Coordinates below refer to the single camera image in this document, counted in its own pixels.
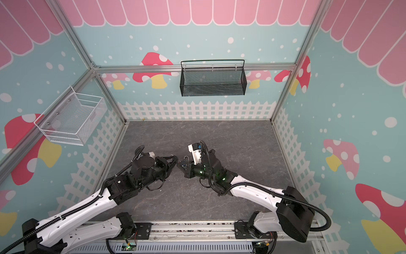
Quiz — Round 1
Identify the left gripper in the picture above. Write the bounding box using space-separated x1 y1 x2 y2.
138 156 178 191

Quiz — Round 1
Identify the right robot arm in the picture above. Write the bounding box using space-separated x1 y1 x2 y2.
177 141 332 242

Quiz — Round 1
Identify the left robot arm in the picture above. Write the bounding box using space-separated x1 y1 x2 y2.
1 146 178 254

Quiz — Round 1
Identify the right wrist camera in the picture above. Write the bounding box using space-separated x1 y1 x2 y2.
188 143 202 165

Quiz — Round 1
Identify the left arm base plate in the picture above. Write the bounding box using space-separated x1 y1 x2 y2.
126 222 153 240

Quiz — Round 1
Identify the aluminium front rail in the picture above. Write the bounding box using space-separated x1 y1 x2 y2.
61 218 324 243

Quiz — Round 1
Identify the black wire mesh basket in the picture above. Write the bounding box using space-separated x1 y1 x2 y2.
180 59 247 97

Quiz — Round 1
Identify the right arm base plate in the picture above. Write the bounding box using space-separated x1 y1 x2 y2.
234 220 278 239

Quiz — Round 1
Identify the white vented cable duct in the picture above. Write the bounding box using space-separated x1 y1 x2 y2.
68 242 254 254

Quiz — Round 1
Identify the white wire mesh basket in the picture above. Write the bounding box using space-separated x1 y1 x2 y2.
34 87 107 146

